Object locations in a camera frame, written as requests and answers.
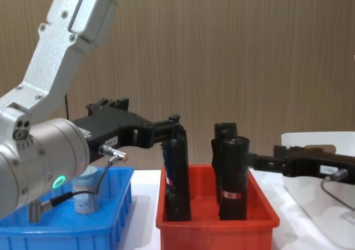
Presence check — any white plastic container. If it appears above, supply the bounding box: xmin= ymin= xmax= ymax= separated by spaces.
xmin=280 ymin=131 xmax=355 ymax=248

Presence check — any dark left gripper cable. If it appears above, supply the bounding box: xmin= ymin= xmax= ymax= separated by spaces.
xmin=28 ymin=144 xmax=130 ymax=223

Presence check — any blue plastic bin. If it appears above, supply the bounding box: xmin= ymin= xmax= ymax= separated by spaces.
xmin=0 ymin=165 xmax=134 ymax=250

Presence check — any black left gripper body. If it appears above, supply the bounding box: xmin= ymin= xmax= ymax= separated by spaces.
xmin=70 ymin=96 xmax=156 ymax=161

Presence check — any clear cotton swab container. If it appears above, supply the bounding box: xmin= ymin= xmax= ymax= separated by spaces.
xmin=71 ymin=166 xmax=100 ymax=215

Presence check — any grey right gripper cable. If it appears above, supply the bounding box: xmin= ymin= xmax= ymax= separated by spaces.
xmin=321 ymin=169 xmax=355 ymax=210

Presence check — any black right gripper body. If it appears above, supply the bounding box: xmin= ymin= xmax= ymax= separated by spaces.
xmin=282 ymin=144 xmax=355 ymax=185

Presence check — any red plastic bin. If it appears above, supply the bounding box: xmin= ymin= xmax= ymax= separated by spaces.
xmin=155 ymin=164 xmax=281 ymax=250

